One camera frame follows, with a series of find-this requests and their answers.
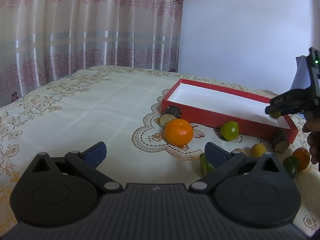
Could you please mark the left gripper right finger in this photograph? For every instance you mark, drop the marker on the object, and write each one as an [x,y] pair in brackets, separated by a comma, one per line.
[226,165]

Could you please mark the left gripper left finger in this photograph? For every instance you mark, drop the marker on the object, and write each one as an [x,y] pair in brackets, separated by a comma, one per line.
[85,164]

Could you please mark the green round fruit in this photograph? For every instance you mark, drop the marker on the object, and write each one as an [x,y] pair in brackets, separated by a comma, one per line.
[229,130]

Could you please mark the small green jujube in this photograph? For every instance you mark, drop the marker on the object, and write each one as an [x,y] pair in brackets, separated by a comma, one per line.
[275,115]

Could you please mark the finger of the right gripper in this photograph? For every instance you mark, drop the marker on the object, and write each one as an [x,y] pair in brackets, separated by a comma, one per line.
[290,102]

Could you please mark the person right hand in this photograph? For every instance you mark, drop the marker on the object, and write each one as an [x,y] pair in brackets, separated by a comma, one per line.
[313,128]

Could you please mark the dark sugarcane piece right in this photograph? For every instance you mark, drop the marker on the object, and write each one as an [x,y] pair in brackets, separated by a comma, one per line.
[279,141]

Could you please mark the small green cucumber piece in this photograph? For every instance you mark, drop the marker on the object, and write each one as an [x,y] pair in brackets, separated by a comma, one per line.
[291,164]

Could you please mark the pink patterned curtain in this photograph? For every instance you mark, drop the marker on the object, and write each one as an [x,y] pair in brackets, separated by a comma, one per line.
[44,40]

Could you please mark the dark sugarcane piece left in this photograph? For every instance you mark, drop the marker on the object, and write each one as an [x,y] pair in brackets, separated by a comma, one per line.
[170,113]

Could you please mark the red shallow box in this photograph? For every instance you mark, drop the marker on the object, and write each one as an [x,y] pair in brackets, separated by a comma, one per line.
[212,105]

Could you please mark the yellow longan fruit right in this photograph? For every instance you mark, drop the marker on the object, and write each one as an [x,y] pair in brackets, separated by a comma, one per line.
[257,150]

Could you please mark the large orange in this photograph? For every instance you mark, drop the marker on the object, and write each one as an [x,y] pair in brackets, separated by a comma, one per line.
[178,132]

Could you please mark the yellow longan fruit left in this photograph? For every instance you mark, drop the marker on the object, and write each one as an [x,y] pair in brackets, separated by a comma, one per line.
[239,150]

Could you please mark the dark sugarcane piece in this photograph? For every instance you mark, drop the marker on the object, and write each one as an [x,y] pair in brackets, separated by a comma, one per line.
[279,141]
[170,113]

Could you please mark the small orange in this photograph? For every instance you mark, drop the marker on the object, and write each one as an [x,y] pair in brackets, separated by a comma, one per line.
[303,157]

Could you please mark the blue electric kettle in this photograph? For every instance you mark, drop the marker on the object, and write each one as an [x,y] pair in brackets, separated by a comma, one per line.
[302,77]

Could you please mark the yellow longan fruit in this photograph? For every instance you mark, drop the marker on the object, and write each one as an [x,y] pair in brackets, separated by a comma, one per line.
[257,150]
[239,150]

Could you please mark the cream floral tablecloth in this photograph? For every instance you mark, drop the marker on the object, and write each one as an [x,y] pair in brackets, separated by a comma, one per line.
[121,107]

